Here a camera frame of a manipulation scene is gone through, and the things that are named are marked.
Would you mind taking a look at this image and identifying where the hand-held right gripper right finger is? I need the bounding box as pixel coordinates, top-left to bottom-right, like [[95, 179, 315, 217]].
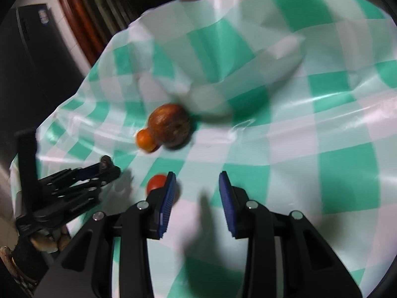
[[219, 171, 363, 298]]

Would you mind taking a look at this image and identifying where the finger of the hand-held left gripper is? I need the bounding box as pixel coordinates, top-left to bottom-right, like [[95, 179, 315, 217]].
[[36, 163, 121, 193], [46, 180, 103, 216]]

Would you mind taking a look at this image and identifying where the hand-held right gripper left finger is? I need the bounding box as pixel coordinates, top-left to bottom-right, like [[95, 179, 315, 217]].
[[34, 171, 177, 298]]

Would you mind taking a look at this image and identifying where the red cherry tomato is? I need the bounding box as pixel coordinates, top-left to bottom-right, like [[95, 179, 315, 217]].
[[146, 175, 168, 195]]

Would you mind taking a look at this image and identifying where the person's left forearm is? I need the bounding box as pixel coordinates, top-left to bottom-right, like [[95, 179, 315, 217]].
[[8, 239, 58, 291]]

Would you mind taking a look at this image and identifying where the person's left hand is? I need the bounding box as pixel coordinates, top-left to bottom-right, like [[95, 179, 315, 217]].
[[30, 227, 71, 254]]

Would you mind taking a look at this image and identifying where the small orange kumquat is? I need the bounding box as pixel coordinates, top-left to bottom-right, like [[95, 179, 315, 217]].
[[135, 129, 159, 153]]

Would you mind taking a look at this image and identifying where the brown passion fruit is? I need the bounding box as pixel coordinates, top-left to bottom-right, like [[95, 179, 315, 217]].
[[148, 104, 192, 149]]

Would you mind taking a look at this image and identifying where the green white checked tablecloth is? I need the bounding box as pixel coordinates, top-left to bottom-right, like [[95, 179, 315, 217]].
[[9, 0, 397, 298]]

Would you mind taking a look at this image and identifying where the black computer case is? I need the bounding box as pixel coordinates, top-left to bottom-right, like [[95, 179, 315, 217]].
[[15, 3, 86, 106]]

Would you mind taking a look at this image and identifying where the grey slatted panel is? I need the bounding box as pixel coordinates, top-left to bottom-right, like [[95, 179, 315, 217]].
[[73, 0, 183, 39]]

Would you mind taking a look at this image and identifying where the reddish wooden furniture frame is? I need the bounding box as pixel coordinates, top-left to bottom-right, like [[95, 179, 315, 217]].
[[51, 0, 107, 66]]

